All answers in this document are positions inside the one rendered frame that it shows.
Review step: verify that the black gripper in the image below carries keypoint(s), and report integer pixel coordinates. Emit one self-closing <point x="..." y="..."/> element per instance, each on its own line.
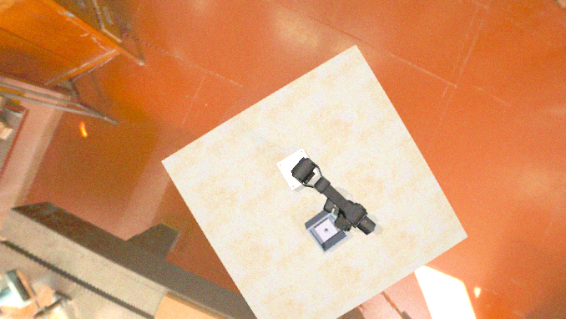
<point x="329" y="206"/>

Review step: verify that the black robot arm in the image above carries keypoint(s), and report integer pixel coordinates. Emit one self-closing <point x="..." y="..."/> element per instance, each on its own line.
<point x="353" y="214"/>

